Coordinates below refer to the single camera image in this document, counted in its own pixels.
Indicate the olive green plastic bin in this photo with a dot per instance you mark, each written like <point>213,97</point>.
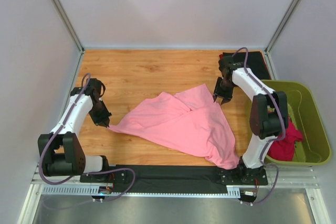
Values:
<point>314,150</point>

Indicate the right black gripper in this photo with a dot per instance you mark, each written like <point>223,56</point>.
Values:
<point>222,94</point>

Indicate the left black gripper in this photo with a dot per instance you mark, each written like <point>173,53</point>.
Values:
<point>101,116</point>

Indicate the pink t-shirt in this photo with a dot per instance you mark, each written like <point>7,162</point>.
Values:
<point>190,122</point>

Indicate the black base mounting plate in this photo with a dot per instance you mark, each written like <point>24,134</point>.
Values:
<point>178,179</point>

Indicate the right aluminium frame post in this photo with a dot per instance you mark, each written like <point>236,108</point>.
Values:
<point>285,19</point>

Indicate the magenta t-shirt in bin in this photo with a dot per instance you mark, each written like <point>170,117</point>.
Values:
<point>284,150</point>

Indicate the left aluminium frame post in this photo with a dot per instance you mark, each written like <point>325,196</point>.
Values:
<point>66,21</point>

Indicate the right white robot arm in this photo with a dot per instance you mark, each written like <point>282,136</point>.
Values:
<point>268,118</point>

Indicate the slotted grey cable duct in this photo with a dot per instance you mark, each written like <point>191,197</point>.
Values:
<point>90,190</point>

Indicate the aluminium frame post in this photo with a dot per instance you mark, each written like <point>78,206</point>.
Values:
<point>66,21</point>
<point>285,19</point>

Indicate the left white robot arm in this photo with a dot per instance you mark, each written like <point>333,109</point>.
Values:
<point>60,151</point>

